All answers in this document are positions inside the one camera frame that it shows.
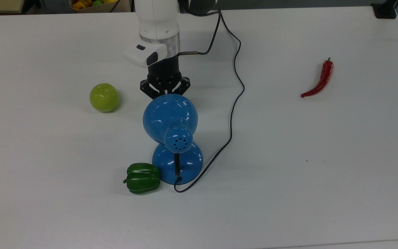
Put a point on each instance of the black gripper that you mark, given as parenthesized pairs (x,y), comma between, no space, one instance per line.
(164,74)

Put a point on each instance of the blue desk lamp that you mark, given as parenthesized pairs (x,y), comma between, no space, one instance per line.
(169,114)

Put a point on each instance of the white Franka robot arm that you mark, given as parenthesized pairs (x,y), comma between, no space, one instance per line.
(157,20)

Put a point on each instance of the light green toy apple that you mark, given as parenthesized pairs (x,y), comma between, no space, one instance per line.
(104,98)

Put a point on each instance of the dark green toy bell pepper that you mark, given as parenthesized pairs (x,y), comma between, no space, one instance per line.
(143,178)

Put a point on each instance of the cardboard box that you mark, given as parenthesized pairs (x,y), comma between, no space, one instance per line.
(98,9)

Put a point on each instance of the small green toy fruit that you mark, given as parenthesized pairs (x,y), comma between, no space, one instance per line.
(97,2)

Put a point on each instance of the orange yellow toy fruit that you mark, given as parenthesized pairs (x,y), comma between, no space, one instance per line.
(78,5)

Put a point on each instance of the red toy chili pepper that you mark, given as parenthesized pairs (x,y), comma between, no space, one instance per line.
(325,76)

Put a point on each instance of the black camera stand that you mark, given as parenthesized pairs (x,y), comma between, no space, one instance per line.
(385,12)

